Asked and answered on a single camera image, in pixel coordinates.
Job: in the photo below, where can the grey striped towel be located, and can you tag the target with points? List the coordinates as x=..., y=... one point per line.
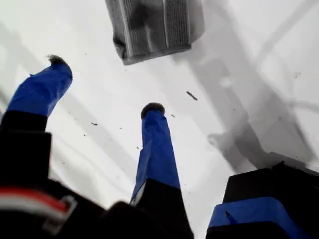
x=154, y=30

